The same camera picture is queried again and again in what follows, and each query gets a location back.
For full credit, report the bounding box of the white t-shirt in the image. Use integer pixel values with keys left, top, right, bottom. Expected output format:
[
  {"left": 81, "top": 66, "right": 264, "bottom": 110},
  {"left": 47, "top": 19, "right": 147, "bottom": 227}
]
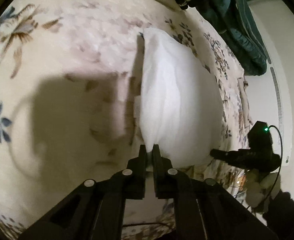
[{"left": 139, "top": 28, "right": 223, "bottom": 168}]

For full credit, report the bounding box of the gloved right hand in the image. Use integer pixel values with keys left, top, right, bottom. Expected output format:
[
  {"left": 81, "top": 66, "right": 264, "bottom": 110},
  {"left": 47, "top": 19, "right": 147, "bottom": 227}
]
[{"left": 245, "top": 169, "right": 281, "bottom": 211}]

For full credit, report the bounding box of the white headboard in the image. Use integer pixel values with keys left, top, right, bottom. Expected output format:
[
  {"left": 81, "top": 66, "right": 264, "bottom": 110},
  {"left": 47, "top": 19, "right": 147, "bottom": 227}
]
[{"left": 246, "top": 0, "right": 294, "bottom": 199}]

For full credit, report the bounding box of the dark green folded blanket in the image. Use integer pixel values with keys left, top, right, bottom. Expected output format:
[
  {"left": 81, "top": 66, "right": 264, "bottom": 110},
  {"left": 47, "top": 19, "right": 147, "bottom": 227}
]
[{"left": 175, "top": 0, "right": 268, "bottom": 76}]

